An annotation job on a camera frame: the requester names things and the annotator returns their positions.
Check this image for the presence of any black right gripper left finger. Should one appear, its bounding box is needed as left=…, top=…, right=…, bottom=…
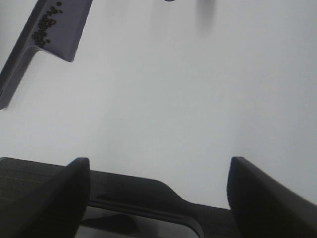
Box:
left=0, top=158, right=90, bottom=238

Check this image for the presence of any purple plastic dustpan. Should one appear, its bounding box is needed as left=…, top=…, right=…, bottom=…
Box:
left=0, top=0, right=92, bottom=109

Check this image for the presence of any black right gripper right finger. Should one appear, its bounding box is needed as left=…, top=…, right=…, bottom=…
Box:
left=226, top=157, right=317, bottom=238

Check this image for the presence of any pile of coffee beans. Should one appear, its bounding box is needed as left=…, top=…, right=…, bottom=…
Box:
left=31, top=1, right=63, bottom=48

